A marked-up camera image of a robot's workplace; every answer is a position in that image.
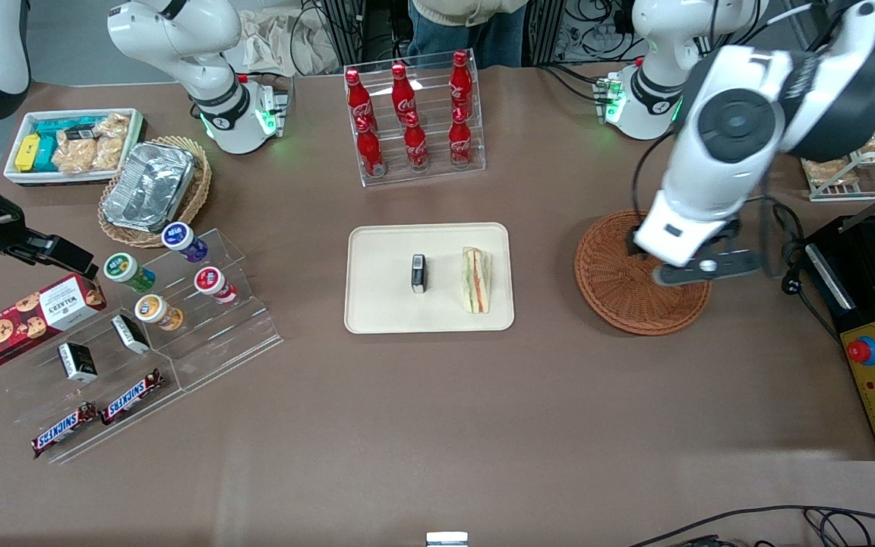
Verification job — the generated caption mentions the triangular sandwich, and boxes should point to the triangular sandwich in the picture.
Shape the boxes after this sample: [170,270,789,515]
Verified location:
[460,245,493,315]

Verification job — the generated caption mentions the round brown wicker basket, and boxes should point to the round brown wicker basket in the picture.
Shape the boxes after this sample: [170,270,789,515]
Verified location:
[574,210,712,336]

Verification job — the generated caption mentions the aluminium foil tray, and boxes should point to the aluminium foil tray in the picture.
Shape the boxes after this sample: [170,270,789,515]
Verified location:
[102,141,197,233]

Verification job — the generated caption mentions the oval light wicker basket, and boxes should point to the oval light wicker basket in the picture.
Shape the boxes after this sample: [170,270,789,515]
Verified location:
[97,136,213,249]

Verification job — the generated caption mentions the cream rectangular tray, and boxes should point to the cream rectangular tray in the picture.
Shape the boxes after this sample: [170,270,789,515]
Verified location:
[344,223,515,334]

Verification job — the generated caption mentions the green yogurt cup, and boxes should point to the green yogurt cup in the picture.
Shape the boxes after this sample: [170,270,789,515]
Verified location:
[103,252,156,294]

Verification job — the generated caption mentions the red cookie box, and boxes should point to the red cookie box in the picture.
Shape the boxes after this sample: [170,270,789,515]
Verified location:
[0,273,108,372]

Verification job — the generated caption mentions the white plastic bin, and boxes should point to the white plastic bin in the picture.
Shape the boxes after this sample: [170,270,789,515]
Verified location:
[2,108,147,186]

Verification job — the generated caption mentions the short teal snack box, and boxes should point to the short teal snack box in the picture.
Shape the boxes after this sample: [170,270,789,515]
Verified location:
[33,135,60,173]

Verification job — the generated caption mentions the small black white carton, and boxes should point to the small black white carton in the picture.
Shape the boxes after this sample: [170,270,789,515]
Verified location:
[111,313,152,356]
[57,342,99,384]

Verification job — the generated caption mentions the yellow snack box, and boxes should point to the yellow snack box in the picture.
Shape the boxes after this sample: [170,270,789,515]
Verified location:
[14,134,43,173]

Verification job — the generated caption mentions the orange yogurt cup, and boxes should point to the orange yogurt cup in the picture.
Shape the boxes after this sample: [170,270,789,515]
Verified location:
[134,294,185,332]

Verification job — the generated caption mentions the purple yogurt cup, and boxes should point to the purple yogurt cup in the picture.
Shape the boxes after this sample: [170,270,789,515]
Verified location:
[161,221,209,264]

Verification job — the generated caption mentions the long teal snack box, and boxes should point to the long teal snack box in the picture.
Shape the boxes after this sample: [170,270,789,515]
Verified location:
[33,117,101,138]

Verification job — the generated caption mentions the red yogurt cup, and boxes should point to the red yogurt cup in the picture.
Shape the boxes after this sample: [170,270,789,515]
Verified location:
[194,267,239,305]

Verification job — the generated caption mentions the snickers chocolate bar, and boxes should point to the snickers chocolate bar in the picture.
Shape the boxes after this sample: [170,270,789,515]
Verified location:
[31,402,97,460]
[100,368,166,425]

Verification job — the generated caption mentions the clear acrylic stepped stand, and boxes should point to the clear acrylic stepped stand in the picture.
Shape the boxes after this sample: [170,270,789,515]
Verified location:
[8,227,285,466]

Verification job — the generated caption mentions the red cola bottle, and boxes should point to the red cola bottle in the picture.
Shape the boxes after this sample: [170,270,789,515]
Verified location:
[346,68,374,131]
[449,50,475,120]
[391,63,418,124]
[448,109,474,169]
[403,112,430,172]
[355,118,386,178]

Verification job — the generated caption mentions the clear acrylic bottle rack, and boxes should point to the clear acrylic bottle rack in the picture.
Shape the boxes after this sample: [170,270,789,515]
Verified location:
[343,49,486,188]

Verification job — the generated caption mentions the black tabletop appliance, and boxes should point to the black tabletop appliance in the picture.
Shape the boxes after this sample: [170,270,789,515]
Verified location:
[802,215,875,358]

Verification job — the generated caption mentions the person in beige sweater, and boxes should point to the person in beige sweater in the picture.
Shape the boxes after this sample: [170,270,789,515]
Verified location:
[406,0,529,70]

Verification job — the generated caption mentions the beige crumpled paper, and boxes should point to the beige crumpled paper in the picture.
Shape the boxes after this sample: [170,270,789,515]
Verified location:
[238,6,341,78]

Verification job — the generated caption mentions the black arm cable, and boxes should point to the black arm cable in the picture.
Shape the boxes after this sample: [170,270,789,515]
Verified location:
[629,125,678,230]

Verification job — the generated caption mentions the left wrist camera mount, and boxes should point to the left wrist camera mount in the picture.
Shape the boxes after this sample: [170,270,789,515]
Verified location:
[652,249,766,288]

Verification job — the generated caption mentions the black power cable with plug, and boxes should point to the black power cable with plug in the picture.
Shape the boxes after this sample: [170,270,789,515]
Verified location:
[760,198,850,344]

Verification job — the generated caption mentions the black metal frame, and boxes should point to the black metal frame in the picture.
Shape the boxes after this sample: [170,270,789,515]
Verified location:
[525,0,569,66]
[321,0,402,71]

